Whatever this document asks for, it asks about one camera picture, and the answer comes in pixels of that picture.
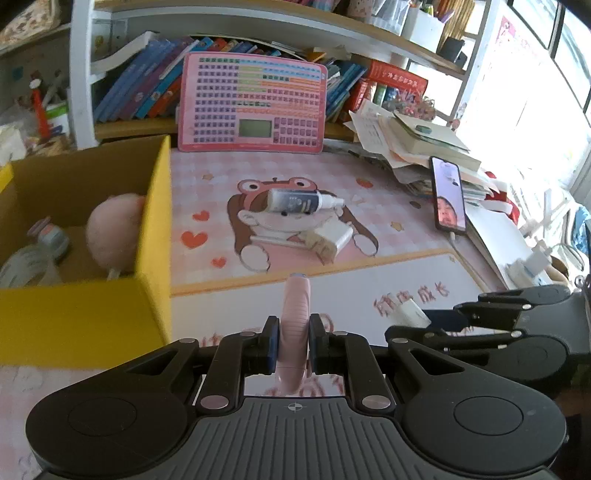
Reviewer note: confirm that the white charger plug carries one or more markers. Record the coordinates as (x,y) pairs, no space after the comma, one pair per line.
(409,314)

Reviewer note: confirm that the yellow cardboard box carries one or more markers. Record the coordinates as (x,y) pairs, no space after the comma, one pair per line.
(88,321)

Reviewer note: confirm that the white tape roll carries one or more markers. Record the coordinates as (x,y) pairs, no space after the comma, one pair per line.
(32,265)

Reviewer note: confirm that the pink learning tablet board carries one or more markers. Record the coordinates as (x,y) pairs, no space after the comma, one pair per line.
(246,102)

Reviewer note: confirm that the red books row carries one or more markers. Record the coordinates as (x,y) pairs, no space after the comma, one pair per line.
(383,82)

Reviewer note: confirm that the stack of papers and books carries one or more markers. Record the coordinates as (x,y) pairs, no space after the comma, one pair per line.
(403,140)

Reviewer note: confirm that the pink handle tool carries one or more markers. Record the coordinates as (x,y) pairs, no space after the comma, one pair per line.
(293,348)

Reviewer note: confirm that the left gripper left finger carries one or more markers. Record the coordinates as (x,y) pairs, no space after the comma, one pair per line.
(180,374)

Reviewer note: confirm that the white shelf frame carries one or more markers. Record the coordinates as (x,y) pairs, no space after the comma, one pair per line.
(266,21)

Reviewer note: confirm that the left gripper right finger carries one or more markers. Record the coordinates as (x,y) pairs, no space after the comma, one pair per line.
(360,364)

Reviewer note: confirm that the row of blue books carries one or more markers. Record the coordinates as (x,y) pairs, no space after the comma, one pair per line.
(152,71)

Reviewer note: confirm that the white eraser block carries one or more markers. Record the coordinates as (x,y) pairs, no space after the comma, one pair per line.
(329,239)

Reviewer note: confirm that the black smartphone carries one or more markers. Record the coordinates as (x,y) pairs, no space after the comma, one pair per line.
(449,204)

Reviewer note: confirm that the pink fluffy pompom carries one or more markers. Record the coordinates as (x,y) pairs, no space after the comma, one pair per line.
(113,229)

